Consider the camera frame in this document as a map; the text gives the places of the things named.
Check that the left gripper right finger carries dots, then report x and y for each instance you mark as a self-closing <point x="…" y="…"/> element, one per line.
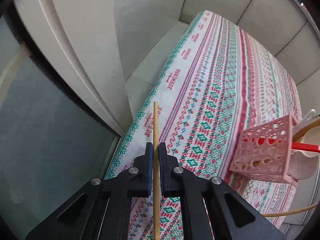
<point x="210" y="208"/>

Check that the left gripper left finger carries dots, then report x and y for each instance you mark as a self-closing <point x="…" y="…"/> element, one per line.
<point x="101" y="209"/>

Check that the wooden chopstick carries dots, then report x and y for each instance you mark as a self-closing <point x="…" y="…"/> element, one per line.
<point x="288" y="213"/>
<point x="304" y="130"/>
<point x="156" y="175"/>

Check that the red plastic spoon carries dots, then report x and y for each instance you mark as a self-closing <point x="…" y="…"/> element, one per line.
<point x="305" y="147"/>

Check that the white rice paddle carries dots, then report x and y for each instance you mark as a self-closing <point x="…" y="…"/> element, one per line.
<point x="303" y="164"/>

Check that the white plastic soup spoon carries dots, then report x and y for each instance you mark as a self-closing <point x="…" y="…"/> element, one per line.
<point x="308" y="119"/>

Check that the pink lattice utensil basket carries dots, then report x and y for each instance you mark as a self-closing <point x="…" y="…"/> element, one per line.
<point x="263" y="152"/>

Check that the patterned woven tablecloth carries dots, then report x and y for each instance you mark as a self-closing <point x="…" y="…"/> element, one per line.
<point x="217" y="82"/>

